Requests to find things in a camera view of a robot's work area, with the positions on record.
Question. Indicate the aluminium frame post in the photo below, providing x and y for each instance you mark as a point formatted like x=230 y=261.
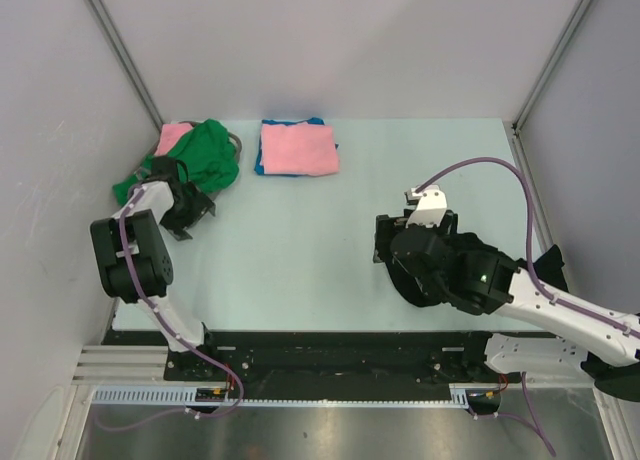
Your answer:
x=114 y=39
x=560 y=48

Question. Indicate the green t shirt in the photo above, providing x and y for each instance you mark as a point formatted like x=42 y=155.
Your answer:
x=208 y=154

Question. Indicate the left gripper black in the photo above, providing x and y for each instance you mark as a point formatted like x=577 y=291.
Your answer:
x=171 y=222

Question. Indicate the right aluminium frame post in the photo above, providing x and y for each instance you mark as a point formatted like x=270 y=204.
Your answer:
x=560 y=48

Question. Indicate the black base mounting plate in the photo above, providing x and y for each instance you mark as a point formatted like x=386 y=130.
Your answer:
x=367 y=367

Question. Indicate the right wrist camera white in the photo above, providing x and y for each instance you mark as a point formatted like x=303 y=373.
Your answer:
x=430 y=206

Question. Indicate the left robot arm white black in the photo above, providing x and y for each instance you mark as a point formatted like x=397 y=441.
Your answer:
x=133 y=262

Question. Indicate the folded pink t shirt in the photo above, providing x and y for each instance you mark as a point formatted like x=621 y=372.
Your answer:
x=300 y=150

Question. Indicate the left aluminium frame post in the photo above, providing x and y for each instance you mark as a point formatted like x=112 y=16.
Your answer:
x=114 y=39

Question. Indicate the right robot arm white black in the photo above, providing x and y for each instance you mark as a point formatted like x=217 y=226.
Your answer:
x=486 y=281

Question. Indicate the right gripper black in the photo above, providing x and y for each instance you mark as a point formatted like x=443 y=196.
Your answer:
x=384 y=230

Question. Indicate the folded blue t shirt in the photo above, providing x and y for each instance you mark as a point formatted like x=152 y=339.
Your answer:
x=258 y=162

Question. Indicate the pink t shirt in tray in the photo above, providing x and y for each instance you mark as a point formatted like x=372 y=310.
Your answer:
x=170 y=135

